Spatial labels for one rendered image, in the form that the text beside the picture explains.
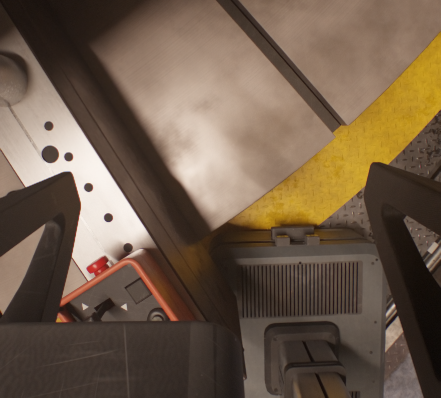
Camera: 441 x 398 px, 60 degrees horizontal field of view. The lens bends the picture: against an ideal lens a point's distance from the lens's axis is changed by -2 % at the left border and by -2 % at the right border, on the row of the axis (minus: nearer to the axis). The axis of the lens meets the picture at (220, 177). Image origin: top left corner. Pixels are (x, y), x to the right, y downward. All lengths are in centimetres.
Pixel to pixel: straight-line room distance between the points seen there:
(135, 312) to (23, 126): 35
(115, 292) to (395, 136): 112
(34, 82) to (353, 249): 91
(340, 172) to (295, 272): 42
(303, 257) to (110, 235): 62
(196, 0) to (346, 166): 74
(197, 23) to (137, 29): 15
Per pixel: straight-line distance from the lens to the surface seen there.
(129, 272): 57
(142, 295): 58
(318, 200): 139
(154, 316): 58
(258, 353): 123
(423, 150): 151
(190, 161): 102
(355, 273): 120
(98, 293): 60
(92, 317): 54
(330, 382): 104
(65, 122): 69
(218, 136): 102
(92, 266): 61
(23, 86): 71
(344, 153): 140
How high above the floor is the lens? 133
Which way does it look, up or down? 85 degrees down
